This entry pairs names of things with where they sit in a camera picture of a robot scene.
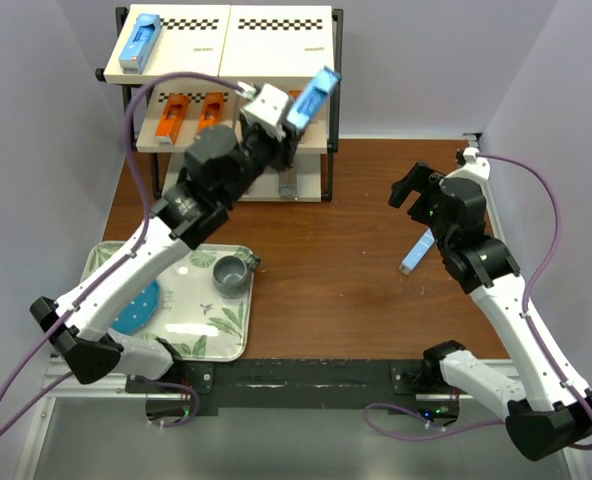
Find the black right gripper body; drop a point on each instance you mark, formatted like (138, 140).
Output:
(424, 209)

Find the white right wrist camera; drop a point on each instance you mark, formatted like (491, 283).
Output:
(472, 166)

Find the grey ceramic mug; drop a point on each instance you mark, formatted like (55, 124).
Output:
(232, 274)

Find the metallic blue toothpaste box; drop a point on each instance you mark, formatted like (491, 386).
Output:
(288, 184)

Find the leaf-patterned white tray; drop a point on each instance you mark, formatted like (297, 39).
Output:
(192, 318)

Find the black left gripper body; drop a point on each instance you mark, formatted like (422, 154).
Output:
(258, 150)

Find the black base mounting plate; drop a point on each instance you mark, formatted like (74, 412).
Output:
(309, 384)

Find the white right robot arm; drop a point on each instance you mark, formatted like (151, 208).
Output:
(549, 406)

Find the teal dotted plate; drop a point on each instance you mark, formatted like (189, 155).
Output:
(138, 313)

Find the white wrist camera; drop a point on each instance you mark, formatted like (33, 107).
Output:
(472, 166)
(266, 107)

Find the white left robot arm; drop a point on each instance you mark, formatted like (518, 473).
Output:
(182, 214)

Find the light blue toothpaste box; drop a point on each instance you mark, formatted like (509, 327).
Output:
(417, 253)

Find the black frame three-tier shelf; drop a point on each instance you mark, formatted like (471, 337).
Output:
(284, 46)

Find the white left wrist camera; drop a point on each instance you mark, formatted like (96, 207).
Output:
(266, 107)

